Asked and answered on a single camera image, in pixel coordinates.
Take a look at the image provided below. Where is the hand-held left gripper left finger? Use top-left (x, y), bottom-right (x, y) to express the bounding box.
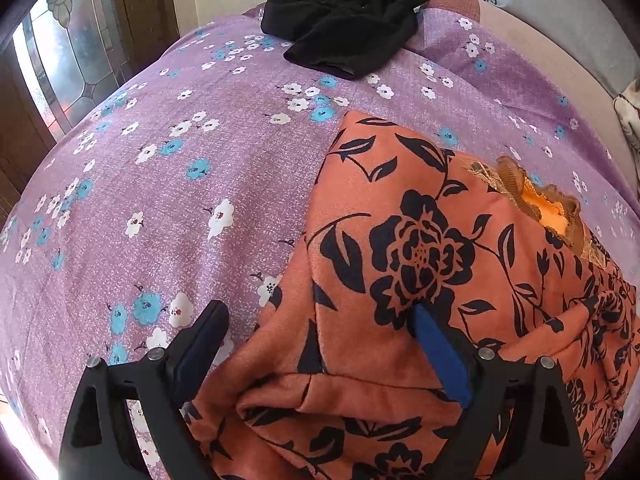
top-left (58, 300), bottom-right (230, 480)

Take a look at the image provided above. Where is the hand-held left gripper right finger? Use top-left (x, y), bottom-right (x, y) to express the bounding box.
top-left (411, 304), bottom-right (587, 480)

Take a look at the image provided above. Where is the orange black floral garment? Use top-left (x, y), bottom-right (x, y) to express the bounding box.
top-left (181, 111), bottom-right (640, 480)

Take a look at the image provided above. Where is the purple floral bed sheet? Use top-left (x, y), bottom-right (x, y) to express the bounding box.
top-left (0, 0), bottom-right (640, 480)

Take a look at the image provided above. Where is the beige patterned blanket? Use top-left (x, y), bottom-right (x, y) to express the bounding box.
top-left (614, 80), bottom-right (640, 156)

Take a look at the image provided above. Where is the pink mattress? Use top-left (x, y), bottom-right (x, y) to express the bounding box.
top-left (430, 0), bottom-right (640, 181)

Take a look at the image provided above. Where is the stained glass door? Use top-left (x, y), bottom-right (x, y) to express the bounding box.
top-left (0, 0), bottom-right (151, 136)

